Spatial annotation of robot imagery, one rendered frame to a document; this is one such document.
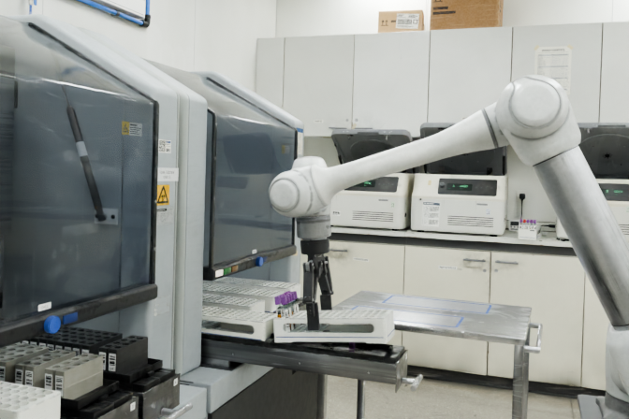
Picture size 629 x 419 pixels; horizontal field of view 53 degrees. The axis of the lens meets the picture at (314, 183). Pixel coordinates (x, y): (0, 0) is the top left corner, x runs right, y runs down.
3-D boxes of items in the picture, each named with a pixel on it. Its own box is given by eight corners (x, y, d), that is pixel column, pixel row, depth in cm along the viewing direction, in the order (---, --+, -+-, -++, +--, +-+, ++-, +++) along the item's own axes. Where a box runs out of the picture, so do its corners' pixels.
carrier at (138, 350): (140, 362, 139) (140, 335, 139) (148, 363, 139) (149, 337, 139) (107, 378, 128) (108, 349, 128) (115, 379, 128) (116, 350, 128)
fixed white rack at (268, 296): (187, 307, 204) (188, 288, 204) (203, 301, 213) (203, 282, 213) (271, 316, 194) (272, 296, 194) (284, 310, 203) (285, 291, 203)
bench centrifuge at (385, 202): (317, 226, 405) (320, 127, 404) (347, 220, 463) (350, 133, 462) (402, 232, 385) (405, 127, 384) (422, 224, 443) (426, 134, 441)
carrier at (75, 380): (95, 383, 125) (95, 353, 125) (103, 384, 124) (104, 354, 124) (53, 403, 114) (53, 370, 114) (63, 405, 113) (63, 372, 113)
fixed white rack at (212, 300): (161, 316, 189) (162, 296, 189) (179, 310, 199) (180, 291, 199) (251, 327, 180) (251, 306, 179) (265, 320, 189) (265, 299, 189)
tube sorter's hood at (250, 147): (54, 266, 181) (59, 45, 179) (170, 244, 238) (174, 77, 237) (213, 281, 164) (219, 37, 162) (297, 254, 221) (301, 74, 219)
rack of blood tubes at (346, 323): (273, 342, 161) (271, 318, 161) (287, 333, 170) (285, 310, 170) (387, 343, 151) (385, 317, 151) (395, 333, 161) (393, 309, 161)
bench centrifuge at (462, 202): (409, 232, 384) (412, 120, 383) (425, 224, 443) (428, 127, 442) (504, 238, 366) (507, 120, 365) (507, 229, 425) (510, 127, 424)
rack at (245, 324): (165, 332, 171) (165, 310, 171) (183, 325, 181) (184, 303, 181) (264, 345, 162) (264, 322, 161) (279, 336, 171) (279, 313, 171)
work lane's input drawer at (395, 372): (149, 357, 171) (149, 325, 171) (176, 344, 184) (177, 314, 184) (414, 397, 147) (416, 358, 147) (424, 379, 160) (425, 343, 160)
